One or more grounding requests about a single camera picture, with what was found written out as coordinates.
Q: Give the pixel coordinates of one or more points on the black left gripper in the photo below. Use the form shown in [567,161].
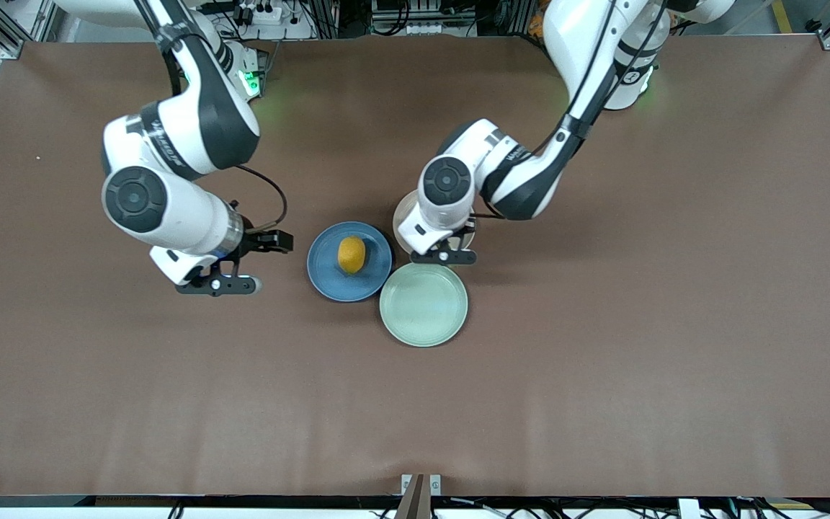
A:
[468,228]

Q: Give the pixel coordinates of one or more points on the pale green plate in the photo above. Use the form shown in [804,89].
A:
[424,304]

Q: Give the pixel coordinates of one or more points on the beige plate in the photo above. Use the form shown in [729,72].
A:
[402,216]

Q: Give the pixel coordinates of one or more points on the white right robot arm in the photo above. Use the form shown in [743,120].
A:
[184,209]

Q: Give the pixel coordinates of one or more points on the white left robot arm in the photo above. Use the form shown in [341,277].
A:
[581,43]

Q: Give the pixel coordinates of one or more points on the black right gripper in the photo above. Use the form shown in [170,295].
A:
[256,243]

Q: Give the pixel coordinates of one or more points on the white power strip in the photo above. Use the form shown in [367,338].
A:
[260,14]

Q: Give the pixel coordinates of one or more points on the blue plate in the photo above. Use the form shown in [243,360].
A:
[328,277]

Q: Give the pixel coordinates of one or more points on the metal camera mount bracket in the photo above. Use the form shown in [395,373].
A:
[421,497]

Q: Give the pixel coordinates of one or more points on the yellow lemon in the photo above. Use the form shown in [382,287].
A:
[351,255]

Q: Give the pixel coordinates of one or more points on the orange snack bags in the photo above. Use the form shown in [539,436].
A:
[536,27]

